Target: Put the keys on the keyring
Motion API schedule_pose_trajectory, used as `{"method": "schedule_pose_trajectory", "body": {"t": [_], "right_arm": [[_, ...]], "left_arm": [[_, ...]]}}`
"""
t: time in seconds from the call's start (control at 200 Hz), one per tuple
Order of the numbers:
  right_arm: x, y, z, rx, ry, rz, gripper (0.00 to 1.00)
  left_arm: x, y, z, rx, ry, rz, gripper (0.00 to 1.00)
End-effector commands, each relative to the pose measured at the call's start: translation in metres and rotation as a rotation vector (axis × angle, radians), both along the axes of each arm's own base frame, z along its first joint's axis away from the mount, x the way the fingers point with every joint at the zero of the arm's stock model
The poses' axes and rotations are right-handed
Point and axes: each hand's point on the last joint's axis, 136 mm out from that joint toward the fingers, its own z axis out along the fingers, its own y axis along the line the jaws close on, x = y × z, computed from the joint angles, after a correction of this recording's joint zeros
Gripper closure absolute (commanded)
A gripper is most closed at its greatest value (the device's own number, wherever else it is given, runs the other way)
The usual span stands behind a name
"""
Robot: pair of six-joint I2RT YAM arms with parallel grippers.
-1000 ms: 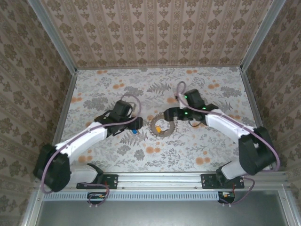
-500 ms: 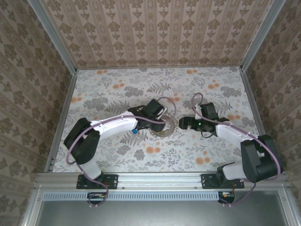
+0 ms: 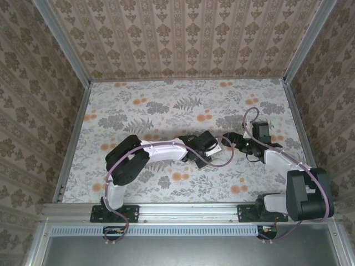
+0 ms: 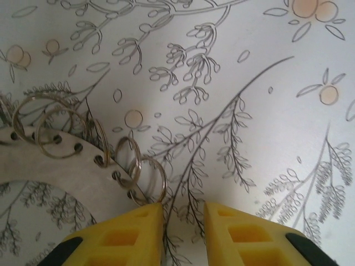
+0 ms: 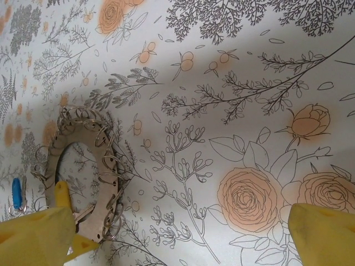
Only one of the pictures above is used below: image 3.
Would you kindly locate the small black connector board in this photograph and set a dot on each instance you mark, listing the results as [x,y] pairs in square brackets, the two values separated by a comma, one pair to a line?
[267,230]
[113,230]

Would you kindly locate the long aluminium base rail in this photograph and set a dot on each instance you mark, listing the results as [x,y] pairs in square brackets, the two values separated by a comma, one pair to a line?
[188,214]

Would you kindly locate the short aluminium frame rail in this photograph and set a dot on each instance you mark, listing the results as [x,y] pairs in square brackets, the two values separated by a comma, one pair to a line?
[38,243]
[342,249]

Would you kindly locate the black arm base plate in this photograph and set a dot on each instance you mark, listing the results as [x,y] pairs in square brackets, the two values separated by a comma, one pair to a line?
[133,213]
[245,213]

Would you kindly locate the grey sheet metal panel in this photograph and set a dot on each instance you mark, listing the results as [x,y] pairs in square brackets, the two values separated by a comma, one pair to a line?
[194,252]

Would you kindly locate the aluminium corner post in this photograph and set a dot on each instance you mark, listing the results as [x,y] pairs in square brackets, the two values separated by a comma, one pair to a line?
[308,41]
[63,41]

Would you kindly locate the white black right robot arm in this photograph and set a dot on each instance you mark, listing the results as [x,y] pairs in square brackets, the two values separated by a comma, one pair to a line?
[277,162]

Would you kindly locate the floral patterned table cover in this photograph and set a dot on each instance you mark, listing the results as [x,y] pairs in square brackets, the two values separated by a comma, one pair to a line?
[180,110]

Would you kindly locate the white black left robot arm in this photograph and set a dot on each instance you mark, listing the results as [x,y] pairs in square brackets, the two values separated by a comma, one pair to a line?
[163,151]

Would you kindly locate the thin aluminium rail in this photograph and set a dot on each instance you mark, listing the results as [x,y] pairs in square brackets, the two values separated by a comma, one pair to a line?
[188,79]

